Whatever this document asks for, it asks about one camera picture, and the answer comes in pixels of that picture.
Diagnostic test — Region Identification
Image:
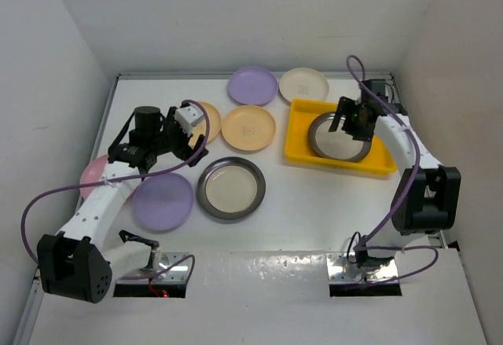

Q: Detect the cream white plate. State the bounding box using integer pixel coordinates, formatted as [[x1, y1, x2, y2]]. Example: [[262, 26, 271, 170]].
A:
[[279, 68, 329, 102]]

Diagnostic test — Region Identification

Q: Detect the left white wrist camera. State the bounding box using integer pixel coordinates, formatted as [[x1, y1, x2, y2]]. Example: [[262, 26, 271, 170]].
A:
[[174, 104, 204, 128]]

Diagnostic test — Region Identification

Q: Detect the yellow plastic bin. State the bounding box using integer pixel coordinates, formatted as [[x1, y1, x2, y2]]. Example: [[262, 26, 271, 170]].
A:
[[284, 99, 398, 175]]

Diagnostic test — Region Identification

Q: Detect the dark metal plate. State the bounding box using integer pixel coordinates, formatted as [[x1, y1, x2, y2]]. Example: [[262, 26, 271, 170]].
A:
[[307, 112, 372, 163], [196, 156, 266, 222]]

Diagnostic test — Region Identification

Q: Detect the orange plate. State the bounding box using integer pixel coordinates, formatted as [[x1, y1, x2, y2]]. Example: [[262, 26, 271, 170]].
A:
[[189, 101, 222, 149], [221, 105, 277, 152]]

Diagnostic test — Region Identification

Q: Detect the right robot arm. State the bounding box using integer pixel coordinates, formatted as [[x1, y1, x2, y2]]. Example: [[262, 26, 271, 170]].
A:
[[329, 79, 461, 270]]

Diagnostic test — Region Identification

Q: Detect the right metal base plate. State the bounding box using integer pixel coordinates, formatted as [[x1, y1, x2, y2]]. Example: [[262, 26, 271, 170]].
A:
[[325, 252, 398, 286]]

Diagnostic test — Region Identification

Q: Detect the metal base plate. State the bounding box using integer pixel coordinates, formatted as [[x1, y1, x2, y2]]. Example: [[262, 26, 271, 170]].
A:
[[325, 252, 398, 286], [117, 252, 195, 284]]

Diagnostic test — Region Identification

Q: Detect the pink plate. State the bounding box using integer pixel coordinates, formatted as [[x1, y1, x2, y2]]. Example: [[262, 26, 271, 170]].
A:
[[79, 154, 137, 208]]

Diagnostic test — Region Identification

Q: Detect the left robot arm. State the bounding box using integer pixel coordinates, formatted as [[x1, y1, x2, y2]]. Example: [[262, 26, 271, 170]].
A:
[[36, 100, 209, 303]]

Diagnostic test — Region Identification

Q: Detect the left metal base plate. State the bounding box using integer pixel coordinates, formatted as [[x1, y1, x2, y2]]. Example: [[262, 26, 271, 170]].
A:
[[117, 252, 195, 284]]

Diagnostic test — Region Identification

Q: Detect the purple plate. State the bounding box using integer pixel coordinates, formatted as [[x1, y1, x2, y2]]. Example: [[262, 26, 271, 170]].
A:
[[227, 66, 279, 106], [132, 173, 194, 233]]

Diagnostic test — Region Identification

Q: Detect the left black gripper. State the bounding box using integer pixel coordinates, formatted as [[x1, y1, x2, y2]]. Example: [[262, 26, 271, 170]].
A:
[[149, 106, 207, 166]]

